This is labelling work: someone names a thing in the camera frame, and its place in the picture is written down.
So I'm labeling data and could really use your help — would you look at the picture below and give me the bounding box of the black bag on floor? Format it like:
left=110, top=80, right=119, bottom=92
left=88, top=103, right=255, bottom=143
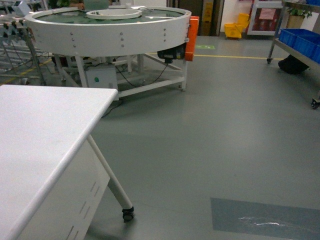
left=278, top=54, right=309, bottom=75

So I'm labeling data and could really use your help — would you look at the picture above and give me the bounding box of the steel shelf cart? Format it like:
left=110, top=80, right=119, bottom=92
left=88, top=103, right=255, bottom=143
left=266, top=0, right=320, bottom=110

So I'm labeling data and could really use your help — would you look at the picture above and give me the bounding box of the white table with caster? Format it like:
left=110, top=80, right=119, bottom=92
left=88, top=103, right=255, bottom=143
left=0, top=85, right=134, bottom=240

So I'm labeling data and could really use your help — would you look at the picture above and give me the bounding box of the white round conveyor table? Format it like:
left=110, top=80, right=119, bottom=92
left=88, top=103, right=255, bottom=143
left=25, top=6, right=192, bottom=98

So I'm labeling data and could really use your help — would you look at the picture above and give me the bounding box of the orange motor cover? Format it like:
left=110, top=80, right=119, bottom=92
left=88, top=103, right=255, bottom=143
left=184, top=16, right=200, bottom=62

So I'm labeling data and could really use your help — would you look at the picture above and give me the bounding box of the yellow mop bucket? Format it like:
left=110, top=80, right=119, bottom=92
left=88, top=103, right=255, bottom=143
left=224, top=13, right=250, bottom=39

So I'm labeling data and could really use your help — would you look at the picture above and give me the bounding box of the white control box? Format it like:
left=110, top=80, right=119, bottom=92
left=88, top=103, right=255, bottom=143
left=85, top=65, right=118, bottom=90

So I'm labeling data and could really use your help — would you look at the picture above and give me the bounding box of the blue bin on cart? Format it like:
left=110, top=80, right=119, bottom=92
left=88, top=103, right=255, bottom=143
left=279, top=28, right=320, bottom=64

